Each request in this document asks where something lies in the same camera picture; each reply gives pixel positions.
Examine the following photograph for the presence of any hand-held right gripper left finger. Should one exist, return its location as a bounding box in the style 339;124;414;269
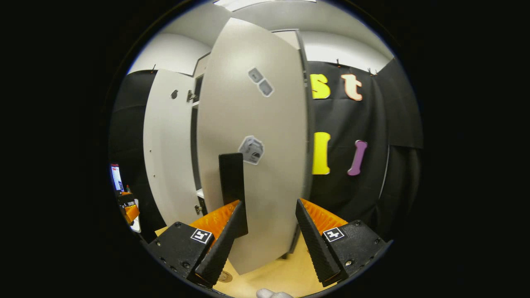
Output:
147;200;244;288

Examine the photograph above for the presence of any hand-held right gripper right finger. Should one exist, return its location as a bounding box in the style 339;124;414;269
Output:
296;198;393;287

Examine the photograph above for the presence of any grey cabinet door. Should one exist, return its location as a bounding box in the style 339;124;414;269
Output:
197;17;311;276
143;69;203;227

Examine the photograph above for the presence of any grey wooden cabinet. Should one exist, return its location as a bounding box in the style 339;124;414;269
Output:
190;29;316;259

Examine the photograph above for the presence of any white side table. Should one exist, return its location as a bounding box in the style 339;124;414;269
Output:
130;199;142;233

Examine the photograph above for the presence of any computer monitor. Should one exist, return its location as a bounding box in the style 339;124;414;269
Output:
110;163;125;193

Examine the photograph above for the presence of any black backdrop cloth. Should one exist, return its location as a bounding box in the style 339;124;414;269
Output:
108;58;424;243

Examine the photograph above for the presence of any large ceiling light panel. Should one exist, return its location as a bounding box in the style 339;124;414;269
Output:
213;0;317;12

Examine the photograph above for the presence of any black right door handle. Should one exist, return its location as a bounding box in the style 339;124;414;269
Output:
219;153;249;238

